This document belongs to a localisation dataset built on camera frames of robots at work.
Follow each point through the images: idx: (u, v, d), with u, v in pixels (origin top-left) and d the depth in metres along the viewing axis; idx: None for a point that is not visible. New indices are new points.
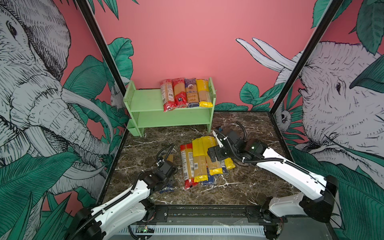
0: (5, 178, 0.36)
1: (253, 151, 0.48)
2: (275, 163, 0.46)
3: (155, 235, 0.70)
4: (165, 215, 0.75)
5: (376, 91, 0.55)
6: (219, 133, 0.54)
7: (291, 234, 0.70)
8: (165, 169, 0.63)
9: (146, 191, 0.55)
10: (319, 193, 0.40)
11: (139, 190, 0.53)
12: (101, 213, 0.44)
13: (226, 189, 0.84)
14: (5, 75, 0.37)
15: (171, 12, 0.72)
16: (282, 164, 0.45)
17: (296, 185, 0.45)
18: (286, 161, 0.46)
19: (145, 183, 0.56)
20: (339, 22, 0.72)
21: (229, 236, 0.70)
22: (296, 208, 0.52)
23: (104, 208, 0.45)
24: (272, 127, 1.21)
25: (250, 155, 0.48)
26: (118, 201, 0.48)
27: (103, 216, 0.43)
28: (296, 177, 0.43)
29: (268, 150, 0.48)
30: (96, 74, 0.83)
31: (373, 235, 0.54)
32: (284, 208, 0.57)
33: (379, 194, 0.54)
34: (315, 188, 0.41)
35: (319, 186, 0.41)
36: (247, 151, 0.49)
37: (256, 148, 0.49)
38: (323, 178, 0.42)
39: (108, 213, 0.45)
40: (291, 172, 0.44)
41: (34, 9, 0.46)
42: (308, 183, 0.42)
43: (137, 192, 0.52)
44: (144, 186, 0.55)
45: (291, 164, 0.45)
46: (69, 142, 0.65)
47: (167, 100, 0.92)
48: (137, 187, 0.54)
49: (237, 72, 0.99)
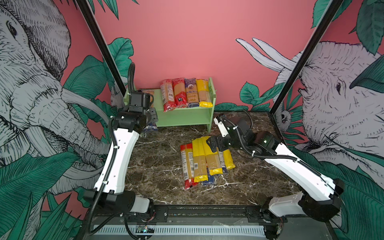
0: (5, 178, 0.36)
1: (264, 145, 0.43)
2: (287, 161, 0.42)
3: (155, 236, 0.70)
4: (165, 215, 0.75)
5: (376, 91, 0.55)
6: (227, 120, 0.49)
7: (291, 234, 0.70)
8: (138, 101, 0.49)
9: (133, 136, 0.45)
10: (326, 196, 0.39)
11: (124, 140, 0.42)
12: (105, 184, 0.39)
13: (226, 189, 0.84)
14: (5, 75, 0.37)
15: (171, 12, 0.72)
16: (294, 163, 0.42)
17: (303, 184, 0.43)
18: (299, 160, 0.42)
19: (125, 129, 0.43)
20: (339, 23, 0.71)
21: (229, 236, 0.70)
22: (295, 208, 0.52)
23: (104, 179, 0.39)
24: (272, 127, 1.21)
25: (260, 149, 0.43)
26: (112, 164, 0.40)
27: (110, 185, 0.39)
28: (306, 178, 0.41)
29: (280, 145, 0.44)
30: (96, 74, 0.83)
31: (373, 235, 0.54)
32: (284, 207, 0.57)
33: (379, 194, 0.54)
34: (324, 191, 0.39)
35: (329, 189, 0.39)
36: (258, 144, 0.44)
37: (268, 142, 0.44)
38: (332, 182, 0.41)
39: (112, 180, 0.39)
40: (302, 172, 0.41)
41: (34, 9, 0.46)
42: (318, 185, 0.40)
43: (124, 144, 0.42)
44: (126, 132, 0.43)
45: (303, 164, 0.42)
46: (69, 142, 0.65)
47: (167, 100, 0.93)
48: (119, 138, 0.42)
49: (237, 72, 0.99)
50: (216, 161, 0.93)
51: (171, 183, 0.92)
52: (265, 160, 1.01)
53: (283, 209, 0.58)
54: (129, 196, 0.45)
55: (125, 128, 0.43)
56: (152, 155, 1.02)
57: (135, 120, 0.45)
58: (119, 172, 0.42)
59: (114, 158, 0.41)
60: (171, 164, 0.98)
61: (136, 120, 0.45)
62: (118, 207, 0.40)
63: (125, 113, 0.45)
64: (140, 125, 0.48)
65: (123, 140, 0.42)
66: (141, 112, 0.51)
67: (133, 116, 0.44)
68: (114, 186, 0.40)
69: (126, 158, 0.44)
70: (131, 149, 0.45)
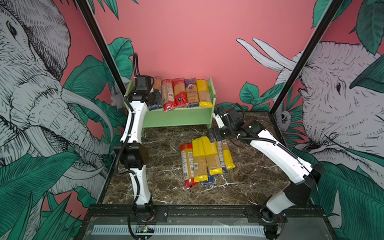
0: (5, 178, 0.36)
1: (249, 130, 0.49)
2: (267, 143, 0.47)
3: (155, 236, 0.70)
4: (165, 215, 0.75)
5: (376, 91, 0.55)
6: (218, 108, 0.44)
7: (291, 234, 0.70)
8: (143, 82, 0.63)
9: (144, 106, 0.60)
10: (301, 177, 0.42)
11: (139, 108, 0.57)
12: (129, 136, 0.52)
13: (226, 189, 0.84)
14: (5, 75, 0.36)
15: (171, 12, 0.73)
16: (274, 146, 0.47)
17: (280, 166, 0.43)
18: (278, 143, 0.47)
19: (138, 100, 0.58)
20: (339, 23, 0.71)
21: (229, 236, 0.70)
22: (284, 200, 0.55)
23: (128, 132, 0.53)
24: (272, 127, 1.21)
25: (245, 133, 0.50)
26: (132, 123, 0.54)
27: (133, 137, 0.52)
28: (283, 160, 0.45)
29: (264, 131, 0.49)
30: (96, 74, 0.83)
31: (374, 235, 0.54)
32: (277, 202, 0.59)
33: (379, 194, 0.54)
34: (299, 172, 0.43)
35: (304, 171, 0.42)
36: (244, 129, 0.50)
37: (253, 127, 0.50)
38: (309, 165, 0.44)
39: (134, 134, 0.53)
40: (280, 154, 0.45)
41: (34, 9, 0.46)
42: (294, 167, 0.43)
43: (138, 110, 0.57)
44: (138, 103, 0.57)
45: (282, 147, 0.46)
46: (69, 142, 0.65)
47: (167, 100, 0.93)
48: (134, 107, 0.57)
49: (238, 72, 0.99)
50: (216, 161, 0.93)
51: (171, 183, 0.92)
52: (265, 160, 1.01)
53: (277, 204, 0.59)
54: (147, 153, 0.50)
55: (139, 100, 0.58)
56: (152, 155, 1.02)
57: (144, 96, 0.60)
58: (139, 129, 0.57)
59: (133, 120, 0.55)
60: (171, 164, 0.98)
61: (145, 96, 0.61)
62: (142, 157, 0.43)
63: (135, 91, 0.59)
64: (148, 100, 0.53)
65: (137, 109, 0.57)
66: (145, 90, 0.61)
67: (142, 94, 0.59)
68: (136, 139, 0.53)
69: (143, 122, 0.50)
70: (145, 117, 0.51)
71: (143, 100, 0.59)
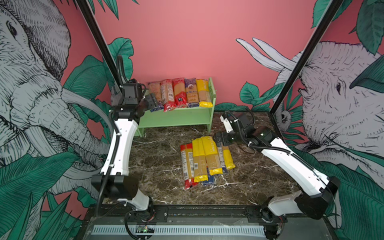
0: (5, 178, 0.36)
1: (261, 138, 0.47)
2: (281, 152, 0.45)
3: (155, 235, 0.70)
4: (166, 215, 0.75)
5: (376, 91, 0.55)
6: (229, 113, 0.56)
7: (291, 234, 0.70)
8: (132, 93, 0.51)
9: (133, 124, 0.49)
10: (318, 190, 0.40)
11: (126, 128, 0.46)
12: (112, 167, 0.42)
13: (226, 189, 0.84)
14: (5, 75, 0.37)
15: (171, 12, 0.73)
16: (288, 155, 0.45)
17: (296, 178, 0.45)
18: (292, 153, 0.45)
19: (124, 118, 0.47)
20: (339, 23, 0.71)
21: (229, 236, 0.70)
22: (292, 205, 0.52)
23: (111, 163, 0.42)
24: (272, 127, 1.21)
25: (257, 141, 0.48)
26: (117, 149, 0.44)
27: (117, 167, 0.42)
28: (298, 171, 0.43)
29: (276, 140, 0.47)
30: (96, 74, 0.83)
31: (374, 235, 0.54)
32: (282, 206, 0.58)
33: (379, 194, 0.54)
34: (315, 184, 0.41)
35: (321, 184, 0.40)
36: (255, 136, 0.48)
37: (265, 135, 0.48)
38: (325, 177, 0.41)
39: (118, 164, 0.42)
40: (295, 165, 0.43)
41: (34, 9, 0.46)
42: (309, 178, 0.41)
43: (125, 131, 0.46)
44: (126, 121, 0.47)
45: (297, 157, 0.44)
46: (69, 142, 0.65)
47: (167, 100, 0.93)
48: (121, 127, 0.46)
49: (237, 72, 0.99)
50: (216, 161, 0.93)
51: (171, 183, 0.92)
52: (265, 160, 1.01)
53: (282, 207, 0.58)
54: (135, 182, 0.49)
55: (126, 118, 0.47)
56: (152, 155, 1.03)
57: (133, 112, 0.49)
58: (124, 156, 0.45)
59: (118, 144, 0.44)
60: (171, 164, 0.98)
61: (134, 111, 0.49)
62: (128, 189, 0.44)
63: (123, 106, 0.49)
64: (137, 116, 0.51)
65: (124, 128, 0.46)
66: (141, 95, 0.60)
67: (130, 108, 0.48)
68: (121, 169, 0.43)
69: (130, 144, 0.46)
70: (133, 137, 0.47)
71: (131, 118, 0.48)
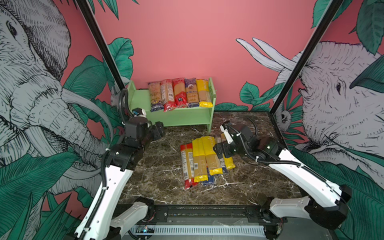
0: (5, 178, 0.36)
1: (268, 151, 0.44)
2: (290, 166, 0.43)
3: (155, 235, 0.70)
4: (165, 215, 0.75)
5: (376, 91, 0.55)
6: (231, 127, 0.51)
7: (291, 234, 0.70)
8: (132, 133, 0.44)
9: (126, 173, 0.43)
10: (333, 202, 0.39)
11: (115, 180, 0.40)
12: (86, 231, 0.36)
13: (226, 189, 0.84)
14: (5, 75, 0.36)
15: (171, 12, 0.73)
16: (298, 168, 0.43)
17: (309, 191, 0.43)
18: (303, 166, 0.43)
19: (117, 166, 0.41)
20: (339, 23, 0.71)
21: (229, 236, 0.70)
22: (300, 212, 0.52)
23: (86, 226, 0.36)
24: (272, 127, 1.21)
25: (264, 155, 0.45)
26: (98, 208, 0.38)
27: (91, 232, 0.36)
28: (312, 185, 0.41)
29: (284, 151, 0.45)
30: (96, 74, 0.83)
31: (373, 235, 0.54)
32: (286, 210, 0.57)
33: (379, 194, 0.54)
34: (330, 197, 0.39)
35: (334, 195, 0.39)
36: (262, 150, 0.45)
37: (272, 148, 0.45)
38: (338, 187, 0.40)
39: (94, 226, 0.36)
40: (307, 178, 0.41)
41: (34, 9, 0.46)
42: (323, 191, 0.40)
43: (114, 184, 0.40)
44: (118, 172, 0.41)
45: (308, 170, 0.42)
46: (69, 142, 0.65)
47: (167, 100, 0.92)
48: (110, 178, 0.40)
49: (237, 72, 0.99)
50: (216, 161, 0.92)
51: (171, 183, 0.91)
52: None
53: (286, 211, 0.58)
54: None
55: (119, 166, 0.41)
56: (152, 155, 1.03)
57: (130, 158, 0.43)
58: (103, 217, 0.39)
59: (101, 200, 0.38)
60: (171, 164, 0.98)
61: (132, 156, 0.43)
62: None
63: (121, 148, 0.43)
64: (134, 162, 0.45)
65: (113, 179, 0.40)
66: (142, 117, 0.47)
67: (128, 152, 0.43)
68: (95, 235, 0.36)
69: (116, 198, 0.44)
70: (121, 189, 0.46)
71: (124, 169, 0.42)
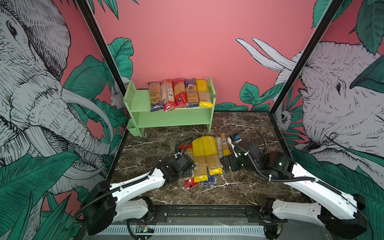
0: (5, 178, 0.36)
1: (281, 168, 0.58)
2: (305, 182, 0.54)
3: (155, 235, 0.70)
4: (166, 215, 0.75)
5: (376, 91, 0.55)
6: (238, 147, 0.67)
7: (291, 234, 0.70)
8: (182, 163, 0.62)
9: (160, 182, 0.54)
10: (352, 215, 0.39)
11: (154, 178, 0.53)
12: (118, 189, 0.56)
13: (226, 189, 0.84)
14: (5, 75, 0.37)
15: (171, 12, 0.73)
16: (313, 183, 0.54)
17: (329, 206, 0.42)
18: (318, 180, 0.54)
19: (161, 172, 0.56)
20: (339, 23, 0.71)
21: (229, 236, 0.70)
22: (307, 217, 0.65)
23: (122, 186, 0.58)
24: (272, 127, 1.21)
25: (277, 172, 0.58)
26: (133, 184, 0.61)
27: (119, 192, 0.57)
28: (328, 198, 0.40)
29: (296, 167, 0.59)
30: (96, 75, 0.83)
31: (373, 235, 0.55)
32: (293, 214, 0.56)
33: (379, 194, 0.54)
34: (347, 209, 0.39)
35: (352, 207, 0.39)
36: (275, 169, 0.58)
37: (283, 166, 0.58)
38: (353, 199, 0.40)
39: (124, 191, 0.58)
40: (323, 192, 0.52)
41: (34, 9, 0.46)
42: (340, 204, 0.40)
43: (152, 179, 0.52)
44: (160, 175, 0.55)
45: (322, 185, 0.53)
46: (69, 142, 0.65)
47: (167, 100, 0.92)
48: (154, 174, 0.54)
49: (238, 72, 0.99)
50: (216, 161, 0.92)
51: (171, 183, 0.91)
52: None
53: (293, 215, 0.57)
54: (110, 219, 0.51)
55: (162, 173, 0.55)
56: (152, 155, 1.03)
57: (168, 176, 0.56)
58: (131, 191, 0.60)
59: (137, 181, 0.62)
60: None
61: (168, 175, 0.56)
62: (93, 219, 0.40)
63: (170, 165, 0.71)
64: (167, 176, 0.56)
65: (154, 177, 0.53)
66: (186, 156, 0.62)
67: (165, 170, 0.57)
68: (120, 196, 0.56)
69: (144, 188, 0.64)
70: (149, 187, 0.53)
71: (165, 177, 0.55)
